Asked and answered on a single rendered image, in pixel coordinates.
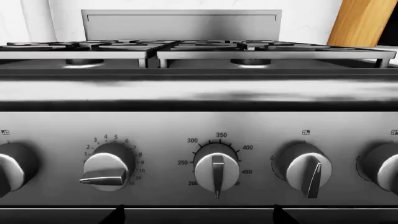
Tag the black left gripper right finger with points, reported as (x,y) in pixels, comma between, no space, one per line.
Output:
(282,217)

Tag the silver oven temperature knob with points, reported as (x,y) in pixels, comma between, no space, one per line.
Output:
(217,170)

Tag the black cast iron grate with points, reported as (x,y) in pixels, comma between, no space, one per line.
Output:
(71,54)
(273,54)

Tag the round gas burner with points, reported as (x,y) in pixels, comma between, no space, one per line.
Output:
(84,62)
(250,62)

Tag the stainless steel gas range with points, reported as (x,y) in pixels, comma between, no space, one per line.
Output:
(199,126)

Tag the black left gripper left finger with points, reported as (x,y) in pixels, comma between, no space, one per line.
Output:
(116,217)

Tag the stainless stove backguard panel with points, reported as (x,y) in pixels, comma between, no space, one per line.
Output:
(182,28)

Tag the silver burner knob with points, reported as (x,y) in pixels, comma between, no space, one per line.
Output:
(12,168)
(306,168)
(384,168)

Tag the silver timer knob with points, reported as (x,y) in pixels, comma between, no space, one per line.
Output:
(107,168)

